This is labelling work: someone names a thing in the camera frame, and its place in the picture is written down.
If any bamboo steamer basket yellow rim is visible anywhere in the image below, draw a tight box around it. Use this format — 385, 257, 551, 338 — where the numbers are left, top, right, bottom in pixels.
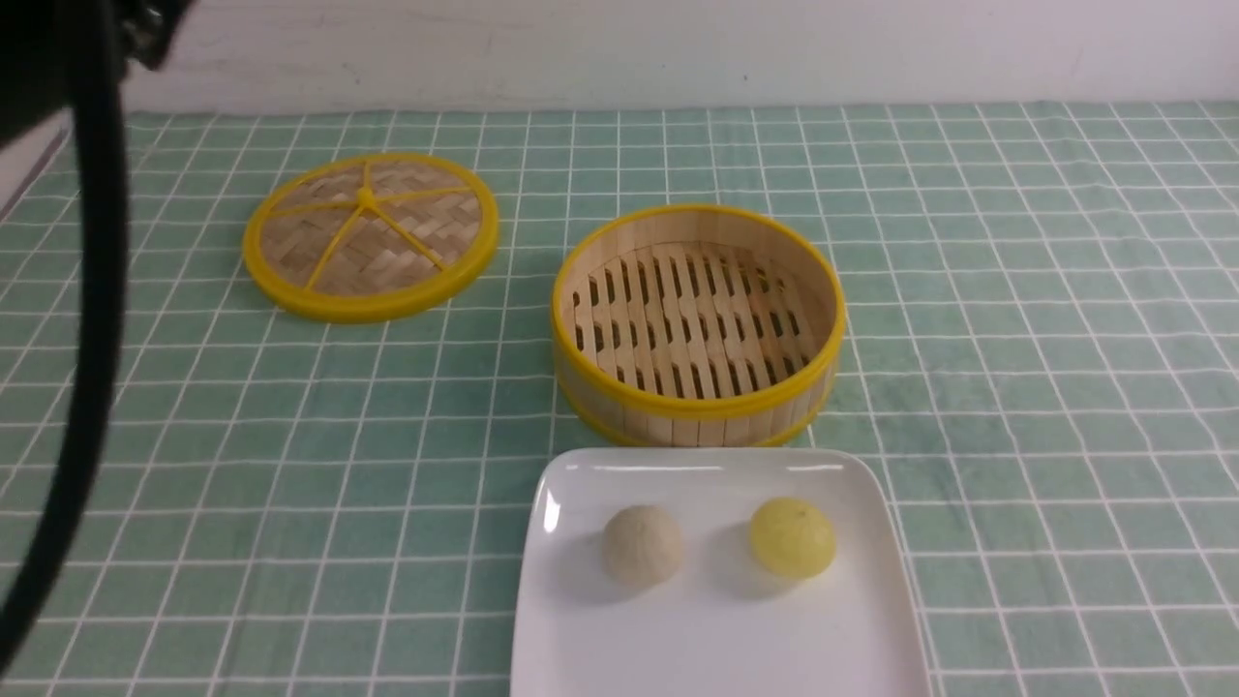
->
550, 204, 847, 447

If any yellow steamed bun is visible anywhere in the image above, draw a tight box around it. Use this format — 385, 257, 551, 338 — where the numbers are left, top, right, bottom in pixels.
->
747, 496, 838, 581

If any yellow woven steamer lid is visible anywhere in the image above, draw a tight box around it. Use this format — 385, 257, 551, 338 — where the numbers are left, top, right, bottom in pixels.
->
242, 154, 499, 323

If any white steamed bun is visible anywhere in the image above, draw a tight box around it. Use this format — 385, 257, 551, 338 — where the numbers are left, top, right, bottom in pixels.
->
602, 504, 685, 591

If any green checkered tablecloth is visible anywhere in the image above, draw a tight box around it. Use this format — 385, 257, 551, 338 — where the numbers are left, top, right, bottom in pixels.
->
2, 102, 1238, 696

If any white square plate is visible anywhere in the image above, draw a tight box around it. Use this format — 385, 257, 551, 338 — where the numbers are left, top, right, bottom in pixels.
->
509, 447, 933, 696

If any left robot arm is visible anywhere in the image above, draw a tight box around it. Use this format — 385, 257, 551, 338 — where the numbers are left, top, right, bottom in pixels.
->
1, 1, 196, 146

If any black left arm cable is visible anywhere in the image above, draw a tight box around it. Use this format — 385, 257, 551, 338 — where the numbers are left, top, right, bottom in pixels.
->
0, 0, 133, 673

